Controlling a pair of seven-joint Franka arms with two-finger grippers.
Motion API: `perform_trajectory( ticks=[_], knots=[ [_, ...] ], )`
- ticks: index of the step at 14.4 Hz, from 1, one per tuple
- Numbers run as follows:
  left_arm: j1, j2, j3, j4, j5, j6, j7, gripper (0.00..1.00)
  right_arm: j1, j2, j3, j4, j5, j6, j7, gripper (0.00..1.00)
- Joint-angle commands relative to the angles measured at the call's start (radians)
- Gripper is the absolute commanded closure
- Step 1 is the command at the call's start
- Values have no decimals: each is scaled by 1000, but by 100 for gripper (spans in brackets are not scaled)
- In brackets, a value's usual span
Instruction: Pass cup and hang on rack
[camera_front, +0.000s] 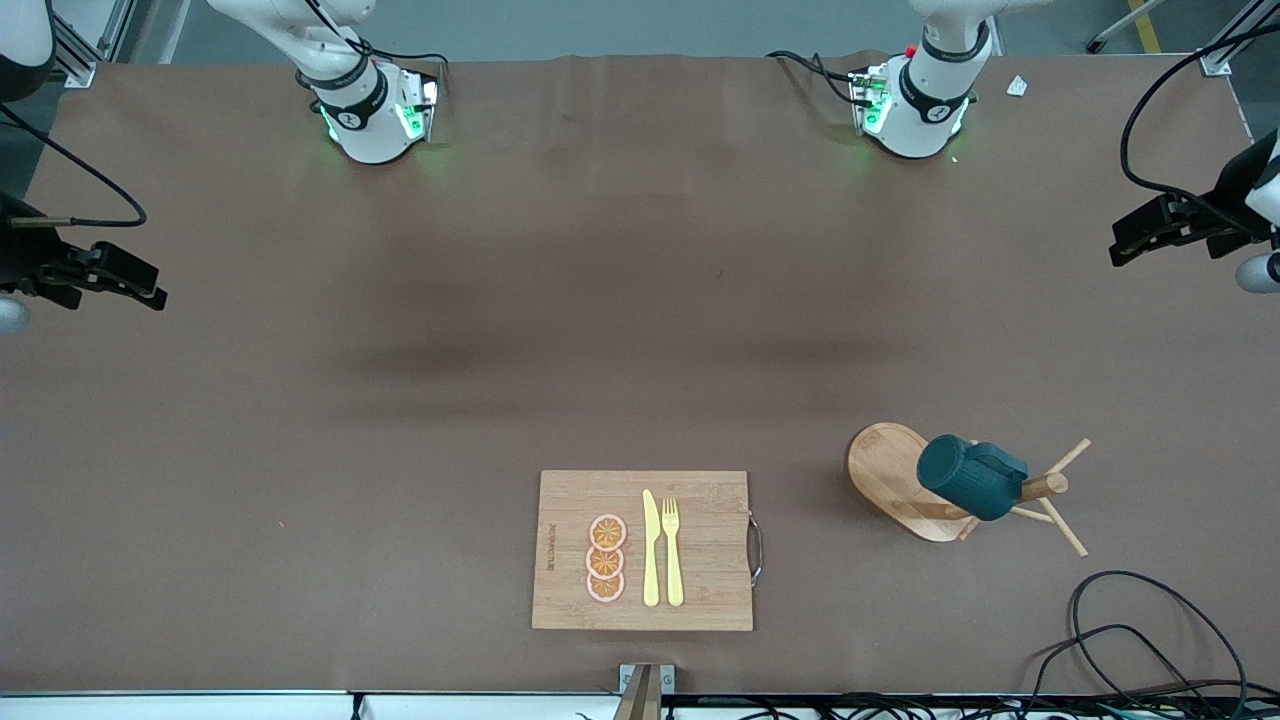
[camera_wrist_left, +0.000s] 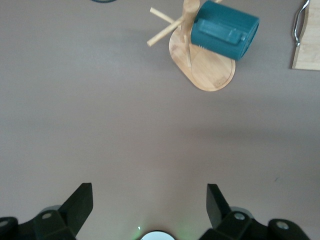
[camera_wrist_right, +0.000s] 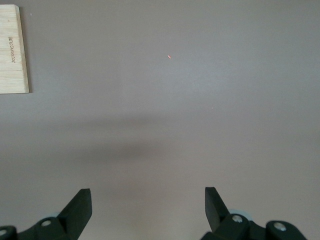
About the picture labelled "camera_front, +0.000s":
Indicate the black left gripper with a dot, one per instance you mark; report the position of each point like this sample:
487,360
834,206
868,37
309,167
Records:
1226,219

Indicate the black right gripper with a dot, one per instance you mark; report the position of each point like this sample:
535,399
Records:
22,257

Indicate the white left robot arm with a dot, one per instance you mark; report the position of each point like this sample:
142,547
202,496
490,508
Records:
925,110

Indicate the wooden cup rack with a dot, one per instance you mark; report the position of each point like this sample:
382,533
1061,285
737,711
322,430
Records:
880,470

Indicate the grey metal stand leg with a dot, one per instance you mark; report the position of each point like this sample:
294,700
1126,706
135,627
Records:
1110,35

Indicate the small white paper scrap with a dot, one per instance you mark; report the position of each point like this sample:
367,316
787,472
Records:
1017,86

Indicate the brown table cover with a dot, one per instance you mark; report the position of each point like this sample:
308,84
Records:
500,300

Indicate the orange slice toy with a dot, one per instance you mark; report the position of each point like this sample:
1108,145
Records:
605,563
605,590
607,531

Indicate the bamboo cutting board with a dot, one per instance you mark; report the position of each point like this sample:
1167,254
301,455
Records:
700,540

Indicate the yellow plastic fork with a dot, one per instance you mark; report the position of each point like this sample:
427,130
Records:
673,560

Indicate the yellow plastic knife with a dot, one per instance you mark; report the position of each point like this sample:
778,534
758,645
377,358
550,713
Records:
651,550

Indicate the aluminium frame profile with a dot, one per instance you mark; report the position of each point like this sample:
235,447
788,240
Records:
1218,66
80,70

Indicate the white table edge rail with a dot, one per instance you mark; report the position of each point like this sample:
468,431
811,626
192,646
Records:
200,705

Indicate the grey metal bracket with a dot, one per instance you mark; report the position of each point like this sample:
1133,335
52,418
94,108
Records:
668,678

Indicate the brown wooden post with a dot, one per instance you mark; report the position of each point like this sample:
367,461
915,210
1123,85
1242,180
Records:
640,695

